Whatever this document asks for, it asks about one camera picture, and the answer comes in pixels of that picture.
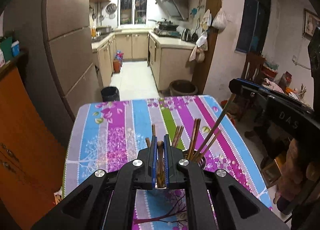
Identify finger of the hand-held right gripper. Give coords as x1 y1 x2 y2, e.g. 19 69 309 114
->
229 78 271 100

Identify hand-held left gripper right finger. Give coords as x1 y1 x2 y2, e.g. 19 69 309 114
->
164 133 290 230

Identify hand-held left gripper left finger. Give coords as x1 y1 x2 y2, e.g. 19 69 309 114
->
31 133 158 230

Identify blue perforated utensil holder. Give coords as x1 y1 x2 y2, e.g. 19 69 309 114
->
181 150 207 171

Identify brown wooden chopstick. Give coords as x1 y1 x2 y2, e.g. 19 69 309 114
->
196 93 237 158

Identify bunch of wooden chopsticks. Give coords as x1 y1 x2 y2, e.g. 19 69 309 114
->
145 118 222 161

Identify person's right hand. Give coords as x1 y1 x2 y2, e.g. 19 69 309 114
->
273 139 320 216

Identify brown wooden chair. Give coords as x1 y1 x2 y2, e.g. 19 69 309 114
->
241 52 266 121

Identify cluttered wooden side table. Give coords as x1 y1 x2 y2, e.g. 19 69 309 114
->
260 65 314 108

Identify pink cloth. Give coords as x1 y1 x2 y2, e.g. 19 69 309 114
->
263 77 285 93

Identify floral striped tablecloth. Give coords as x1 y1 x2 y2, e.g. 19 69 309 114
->
61 95 273 230

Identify hanging kitchen towels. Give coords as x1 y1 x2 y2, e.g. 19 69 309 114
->
188 31 209 63

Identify brown clay jar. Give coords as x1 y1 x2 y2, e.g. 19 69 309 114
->
169 79 198 97

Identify dark curtained window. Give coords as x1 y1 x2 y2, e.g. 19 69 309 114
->
235 0 272 55

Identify hanging white plastic bag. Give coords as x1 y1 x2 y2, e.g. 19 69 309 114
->
211 0 229 30

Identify beige kitchen base cabinets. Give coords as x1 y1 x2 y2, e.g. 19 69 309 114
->
91 32 198 93

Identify steel electric kettle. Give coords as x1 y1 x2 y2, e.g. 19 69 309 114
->
180 28 192 41

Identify black trash bin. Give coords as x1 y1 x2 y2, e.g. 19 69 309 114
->
100 86 121 102

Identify gas stove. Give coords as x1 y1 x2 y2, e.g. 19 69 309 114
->
153 26 181 38

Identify black wok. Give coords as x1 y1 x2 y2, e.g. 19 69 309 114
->
148 18 179 27

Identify bottles on kitchen floor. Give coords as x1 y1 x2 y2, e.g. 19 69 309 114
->
113 50 124 74

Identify steel range hood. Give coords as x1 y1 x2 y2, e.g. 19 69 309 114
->
155 0 190 21

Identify orange wooden cabinet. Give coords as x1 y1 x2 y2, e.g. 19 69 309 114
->
0 52 67 222

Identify barred kitchen window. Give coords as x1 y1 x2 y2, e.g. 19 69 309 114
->
118 0 150 25

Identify hanging metal strainers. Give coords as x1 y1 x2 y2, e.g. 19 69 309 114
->
105 3 118 19

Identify grey refrigerator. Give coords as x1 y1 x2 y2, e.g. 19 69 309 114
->
41 0 106 116

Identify green plastic container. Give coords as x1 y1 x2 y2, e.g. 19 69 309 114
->
0 36 13 62

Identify framed wall picture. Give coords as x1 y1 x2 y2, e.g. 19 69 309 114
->
303 9 320 38

